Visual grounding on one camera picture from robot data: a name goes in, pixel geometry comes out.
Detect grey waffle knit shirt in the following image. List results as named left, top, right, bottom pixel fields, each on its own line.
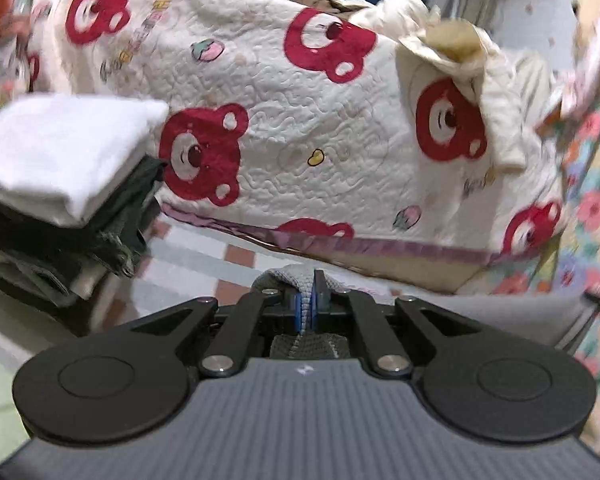
left=251, top=264, right=598, bottom=360

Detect checkered bed sheet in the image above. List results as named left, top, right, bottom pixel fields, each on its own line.
left=0, top=213, right=397, bottom=376

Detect red bear quilted blanket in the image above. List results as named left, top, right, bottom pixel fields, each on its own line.
left=33, top=0, right=566, bottom=292

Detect grey folded sweater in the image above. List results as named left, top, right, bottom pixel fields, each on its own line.
left=0, top=249, right=107, bottom=308

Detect floral fabric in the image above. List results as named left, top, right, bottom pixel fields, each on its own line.
left=459, top=0, right=600, bottom=456

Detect cream crumpled pillow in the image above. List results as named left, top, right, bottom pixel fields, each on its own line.
left=292, top=0, right=555, bottom=172

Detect grey bunny plush toy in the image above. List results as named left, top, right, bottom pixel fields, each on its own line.
left=0, top=0, right=31, bottom=108

